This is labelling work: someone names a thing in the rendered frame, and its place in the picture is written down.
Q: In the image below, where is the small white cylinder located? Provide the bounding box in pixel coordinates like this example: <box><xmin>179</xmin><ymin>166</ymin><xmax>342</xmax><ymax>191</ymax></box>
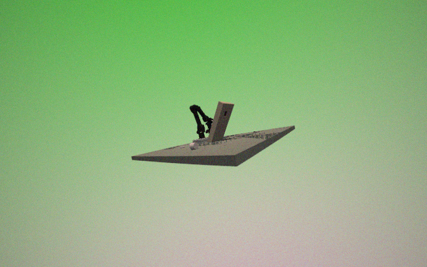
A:
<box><xmin>189</xmin><ymin>142</ymin><xmax>198</xmax><ymax>150</ymax></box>

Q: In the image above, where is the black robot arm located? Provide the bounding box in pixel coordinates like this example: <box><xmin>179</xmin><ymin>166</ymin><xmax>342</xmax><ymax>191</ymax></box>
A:
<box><xmin>189</xmin><ymin>104</ymin><xmax>213</xmax><ymax>139</ymax></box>

